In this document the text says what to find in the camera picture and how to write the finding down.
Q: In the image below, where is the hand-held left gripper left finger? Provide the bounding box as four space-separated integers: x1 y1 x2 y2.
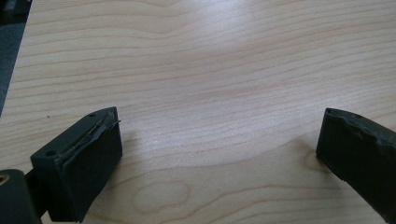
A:
30 106 123 224

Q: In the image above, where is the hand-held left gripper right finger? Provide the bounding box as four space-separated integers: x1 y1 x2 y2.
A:
315 107 396 224

